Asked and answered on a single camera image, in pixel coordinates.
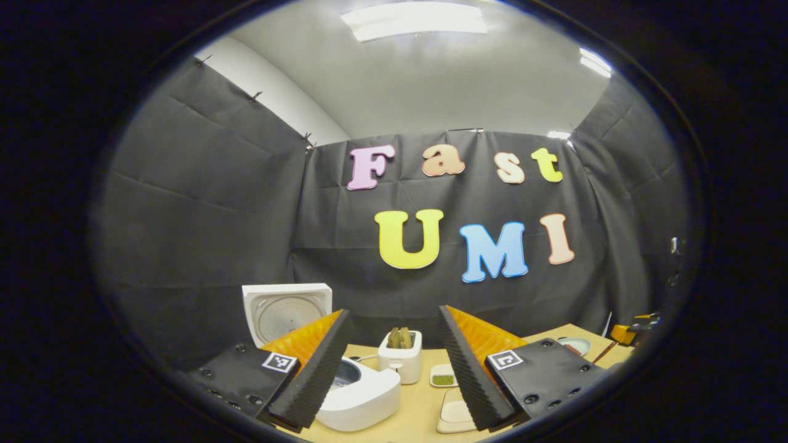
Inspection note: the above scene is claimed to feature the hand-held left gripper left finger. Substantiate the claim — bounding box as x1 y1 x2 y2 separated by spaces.
187 309 351 431

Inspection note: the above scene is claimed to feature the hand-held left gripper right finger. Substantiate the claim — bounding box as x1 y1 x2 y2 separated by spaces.
438 305 608 432

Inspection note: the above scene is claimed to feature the white rice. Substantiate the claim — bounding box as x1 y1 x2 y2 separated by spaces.
441 399 475 425

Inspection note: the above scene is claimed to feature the white rice cooker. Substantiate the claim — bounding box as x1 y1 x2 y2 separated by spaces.
241 282 402 433

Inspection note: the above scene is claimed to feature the small white dish of beans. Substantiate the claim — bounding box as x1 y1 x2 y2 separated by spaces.
428 362 460 389

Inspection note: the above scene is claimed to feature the pale green plate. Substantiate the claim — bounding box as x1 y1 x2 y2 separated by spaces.
557 336 592 359

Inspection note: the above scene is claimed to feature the white toaster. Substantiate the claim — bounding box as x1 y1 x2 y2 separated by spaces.
377 329 424 386

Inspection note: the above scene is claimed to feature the black backdrop cloth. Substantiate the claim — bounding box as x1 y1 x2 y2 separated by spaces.
92 58 693 370

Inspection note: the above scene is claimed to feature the ceiling light panel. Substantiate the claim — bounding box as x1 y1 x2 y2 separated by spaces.
579 47 614 79
340 1 488 43

